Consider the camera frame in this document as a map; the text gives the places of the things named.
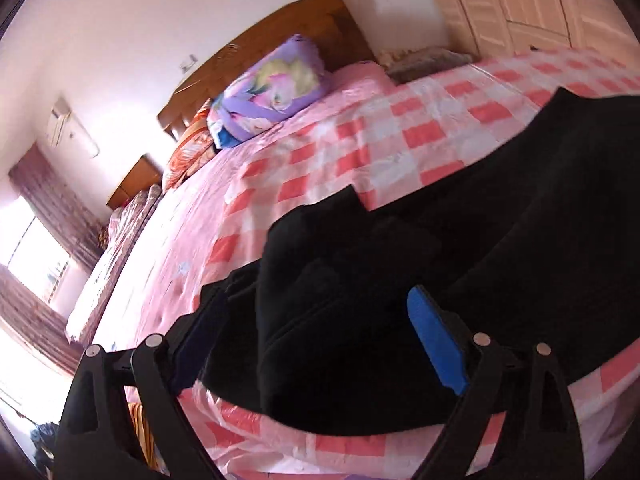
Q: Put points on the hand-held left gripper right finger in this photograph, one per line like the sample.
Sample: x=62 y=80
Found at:
x=435 y=340

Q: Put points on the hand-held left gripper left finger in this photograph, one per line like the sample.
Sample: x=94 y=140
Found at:
x=192 y=345

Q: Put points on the black pants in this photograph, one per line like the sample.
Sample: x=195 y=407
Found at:
x=400 y=260

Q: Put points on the orange striped cloth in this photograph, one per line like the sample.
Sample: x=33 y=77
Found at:
x=142 y=435

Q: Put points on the pink bedsheet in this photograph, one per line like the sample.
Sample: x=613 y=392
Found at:
x=200 y=200

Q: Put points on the floral bedspread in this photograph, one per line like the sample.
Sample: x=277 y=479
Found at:
x=135 y=210

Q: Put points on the brown patterned curtain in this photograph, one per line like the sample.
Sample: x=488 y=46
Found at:
x=30 y=320
x=60 y=205

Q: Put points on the wooden nightstand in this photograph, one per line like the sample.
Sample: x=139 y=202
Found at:
x=137 y=180

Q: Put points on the pile of clothes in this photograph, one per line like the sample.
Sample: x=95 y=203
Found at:
x=44 y=445

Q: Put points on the bright window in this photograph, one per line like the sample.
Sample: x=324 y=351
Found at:
x=35 y=255

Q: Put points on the orange patterned pillow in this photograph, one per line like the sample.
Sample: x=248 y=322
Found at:
x=187 y=152

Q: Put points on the pink checkered blanket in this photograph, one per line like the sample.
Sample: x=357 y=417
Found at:
x=400 y=135

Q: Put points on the white air conditioner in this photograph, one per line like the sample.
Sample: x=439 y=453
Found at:
x=67 y=127

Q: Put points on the purple printed quilt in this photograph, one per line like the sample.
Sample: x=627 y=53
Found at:
x=270 y=90

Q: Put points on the brown patterned cushion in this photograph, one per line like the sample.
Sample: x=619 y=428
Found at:
x=425 y=62

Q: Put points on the wooden headboard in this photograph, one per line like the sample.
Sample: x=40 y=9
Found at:
x=280 y=30

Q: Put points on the cream wardrobe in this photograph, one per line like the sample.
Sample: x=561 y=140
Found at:
x=520 y=0

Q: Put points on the white wall switch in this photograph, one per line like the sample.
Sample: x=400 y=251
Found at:
x=188 y=62

